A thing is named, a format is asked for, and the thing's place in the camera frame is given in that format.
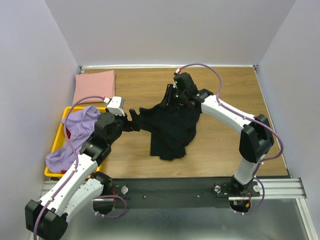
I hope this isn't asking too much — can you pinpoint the black t-shirt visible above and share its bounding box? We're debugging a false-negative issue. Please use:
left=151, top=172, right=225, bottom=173
left=138, top=102, right=200, bottom=161

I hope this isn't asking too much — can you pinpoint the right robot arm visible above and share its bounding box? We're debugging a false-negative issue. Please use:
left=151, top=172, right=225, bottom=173
left=164, top=72, right=275, bottom=196

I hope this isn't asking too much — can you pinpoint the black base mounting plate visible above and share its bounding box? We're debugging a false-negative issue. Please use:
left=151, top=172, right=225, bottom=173
left=93, top=177, right=261, bottom=216

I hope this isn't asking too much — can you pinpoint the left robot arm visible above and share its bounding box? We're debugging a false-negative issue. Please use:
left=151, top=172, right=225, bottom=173
left=25, top=109, right=141, bottom=240

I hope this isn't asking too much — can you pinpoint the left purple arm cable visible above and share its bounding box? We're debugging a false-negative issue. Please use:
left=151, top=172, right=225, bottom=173
left=33, top=96, right=111, bottom=240

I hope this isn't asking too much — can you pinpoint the lavender t-shirt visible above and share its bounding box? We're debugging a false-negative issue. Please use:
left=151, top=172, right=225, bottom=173
left=45, top=105, right=100, bottom=173

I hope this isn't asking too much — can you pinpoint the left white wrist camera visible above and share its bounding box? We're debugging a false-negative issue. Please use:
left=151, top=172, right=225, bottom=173
left=103, top=96, right=125, bottom=117

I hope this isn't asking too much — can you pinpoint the pink folded t-shirt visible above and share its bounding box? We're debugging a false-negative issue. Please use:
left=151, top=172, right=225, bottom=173
left=72, top=70, right=116, bottom=104

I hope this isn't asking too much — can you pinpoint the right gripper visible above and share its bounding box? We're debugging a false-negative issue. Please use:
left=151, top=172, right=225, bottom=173
left=159, top=84, right=187, bottom=109

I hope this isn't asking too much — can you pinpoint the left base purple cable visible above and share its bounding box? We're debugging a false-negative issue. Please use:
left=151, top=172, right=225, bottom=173
left=94, top=194, right=128, bottom=219

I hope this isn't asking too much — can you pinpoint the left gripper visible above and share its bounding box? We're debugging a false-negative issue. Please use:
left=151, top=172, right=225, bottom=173
left=106, top=107, right=145, bottom=145

